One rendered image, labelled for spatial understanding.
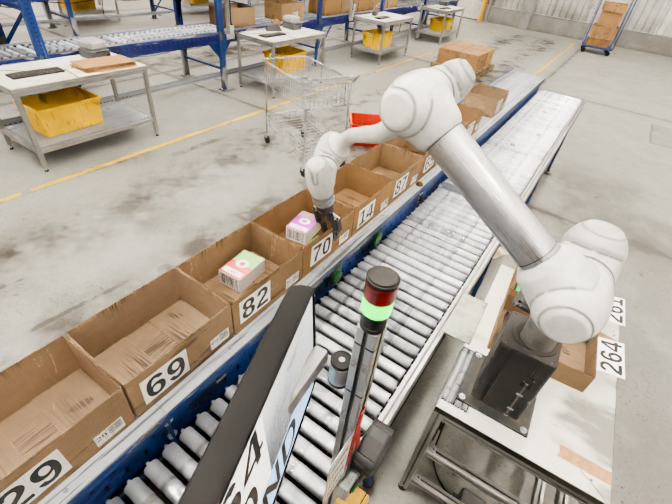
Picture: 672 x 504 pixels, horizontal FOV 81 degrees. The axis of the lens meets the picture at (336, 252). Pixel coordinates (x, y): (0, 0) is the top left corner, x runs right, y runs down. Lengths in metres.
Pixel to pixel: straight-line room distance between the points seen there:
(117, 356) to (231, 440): 1.02
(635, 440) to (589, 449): 1.23
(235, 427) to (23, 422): 1.02
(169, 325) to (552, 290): 1.24
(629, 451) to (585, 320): 1.94
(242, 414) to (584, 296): 0.75
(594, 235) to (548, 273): 0.22
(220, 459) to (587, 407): 1.53
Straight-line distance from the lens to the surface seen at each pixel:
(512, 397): 1.57
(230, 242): 1.70
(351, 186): 2.33
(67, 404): 1.49
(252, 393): 0.58
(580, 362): 1.98
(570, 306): 1.00
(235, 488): 0.58
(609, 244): 1.19
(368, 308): 0.61
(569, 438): 1.73
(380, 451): 1.07
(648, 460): 2.94
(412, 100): 0.93
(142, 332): 1.58
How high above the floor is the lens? 2.05
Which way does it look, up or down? 39 degrees down
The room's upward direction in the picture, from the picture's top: 7 degrees clockwise
